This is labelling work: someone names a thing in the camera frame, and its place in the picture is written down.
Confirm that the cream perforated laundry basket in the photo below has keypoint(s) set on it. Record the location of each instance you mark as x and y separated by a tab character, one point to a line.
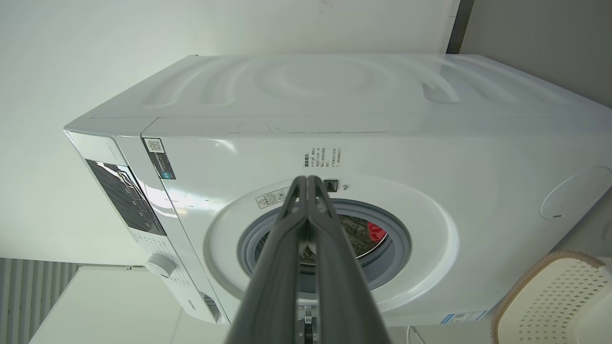
554	306

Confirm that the round drain filter cover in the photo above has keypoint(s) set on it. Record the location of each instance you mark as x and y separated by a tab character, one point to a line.
578	193

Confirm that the silver metal door hinge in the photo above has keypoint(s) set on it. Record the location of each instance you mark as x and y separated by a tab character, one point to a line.
307	327

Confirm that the printed text label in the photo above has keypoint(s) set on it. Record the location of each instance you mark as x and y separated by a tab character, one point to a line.
322	157

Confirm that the dark QR code sticker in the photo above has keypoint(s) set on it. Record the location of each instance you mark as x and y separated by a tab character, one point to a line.
159	160

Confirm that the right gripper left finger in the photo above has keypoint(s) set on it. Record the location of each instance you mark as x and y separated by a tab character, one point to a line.
275	267

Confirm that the black washing machine control panel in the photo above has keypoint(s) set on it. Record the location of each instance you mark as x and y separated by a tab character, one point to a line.
124	196

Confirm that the black wall baseboard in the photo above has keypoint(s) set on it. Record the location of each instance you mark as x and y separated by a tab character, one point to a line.
459	26

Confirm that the white detergent drawer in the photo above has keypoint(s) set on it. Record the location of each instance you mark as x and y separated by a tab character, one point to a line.
208	308

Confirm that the blue energy label sticker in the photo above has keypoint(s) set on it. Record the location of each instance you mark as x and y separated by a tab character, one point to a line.
463	317

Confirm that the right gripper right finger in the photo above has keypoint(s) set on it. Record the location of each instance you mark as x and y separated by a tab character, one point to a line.
337	277

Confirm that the grey warning sticker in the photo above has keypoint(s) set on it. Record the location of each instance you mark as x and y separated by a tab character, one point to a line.
270	198

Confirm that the grey rubber door gasket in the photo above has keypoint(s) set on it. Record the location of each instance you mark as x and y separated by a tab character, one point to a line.
394	258

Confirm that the white front-load washing machine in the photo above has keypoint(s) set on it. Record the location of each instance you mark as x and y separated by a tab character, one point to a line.
382	143

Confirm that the grey ribbed radiator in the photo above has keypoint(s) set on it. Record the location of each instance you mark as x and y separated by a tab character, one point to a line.
28	301

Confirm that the stainless steel washing machine drum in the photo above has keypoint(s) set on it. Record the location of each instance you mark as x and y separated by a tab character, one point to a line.
355	241

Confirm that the white washing machine dial knob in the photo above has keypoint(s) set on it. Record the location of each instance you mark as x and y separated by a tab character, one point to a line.
160	265

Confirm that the red and white garment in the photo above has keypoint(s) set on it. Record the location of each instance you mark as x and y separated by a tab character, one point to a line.
377	232

